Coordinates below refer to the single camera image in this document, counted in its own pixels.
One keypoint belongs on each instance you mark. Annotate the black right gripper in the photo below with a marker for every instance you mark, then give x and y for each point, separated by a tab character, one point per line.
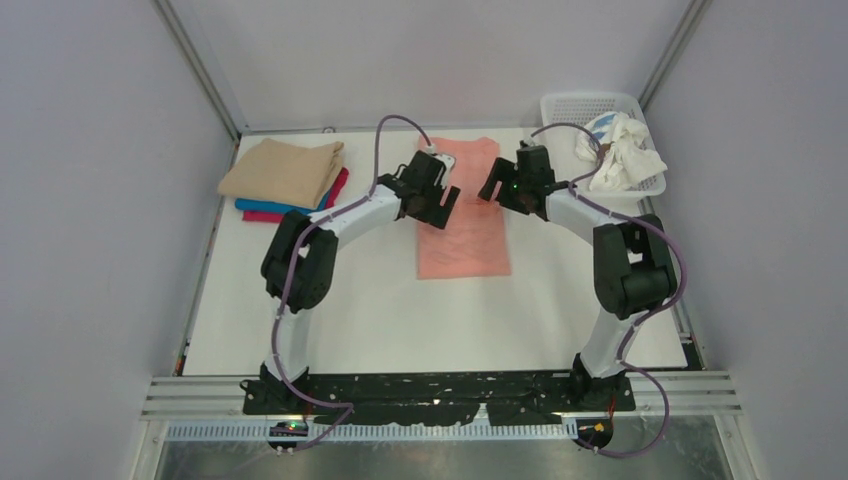
501	180

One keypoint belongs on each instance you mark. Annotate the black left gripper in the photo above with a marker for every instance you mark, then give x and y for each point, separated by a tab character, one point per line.
436	201

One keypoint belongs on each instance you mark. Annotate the salmon pink t-shirt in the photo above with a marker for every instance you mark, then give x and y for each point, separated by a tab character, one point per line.
473	243

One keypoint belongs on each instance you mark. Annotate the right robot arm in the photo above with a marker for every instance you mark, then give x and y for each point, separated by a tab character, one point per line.
633	272

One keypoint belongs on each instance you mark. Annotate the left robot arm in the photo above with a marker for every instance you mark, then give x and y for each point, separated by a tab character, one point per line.
299	265

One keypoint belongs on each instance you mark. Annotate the white plastic basket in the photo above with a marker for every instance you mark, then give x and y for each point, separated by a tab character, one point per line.
573	149

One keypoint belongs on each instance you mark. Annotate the white crumpled t-shirt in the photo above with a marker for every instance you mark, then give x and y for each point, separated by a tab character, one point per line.
627	161

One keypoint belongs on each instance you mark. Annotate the beige folded t-shirt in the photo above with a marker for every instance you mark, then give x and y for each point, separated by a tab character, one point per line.
279	172

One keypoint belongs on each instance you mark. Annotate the magenta folded t-shirt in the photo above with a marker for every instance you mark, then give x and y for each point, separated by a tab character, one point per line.
339	184

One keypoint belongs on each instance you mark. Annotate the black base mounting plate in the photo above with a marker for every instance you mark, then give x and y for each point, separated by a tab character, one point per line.
437	399

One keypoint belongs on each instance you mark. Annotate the blue folded t-shirt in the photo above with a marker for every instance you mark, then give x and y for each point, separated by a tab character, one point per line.
271	212

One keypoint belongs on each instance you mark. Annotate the white slotted cable duct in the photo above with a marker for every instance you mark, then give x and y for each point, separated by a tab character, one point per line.
299	431

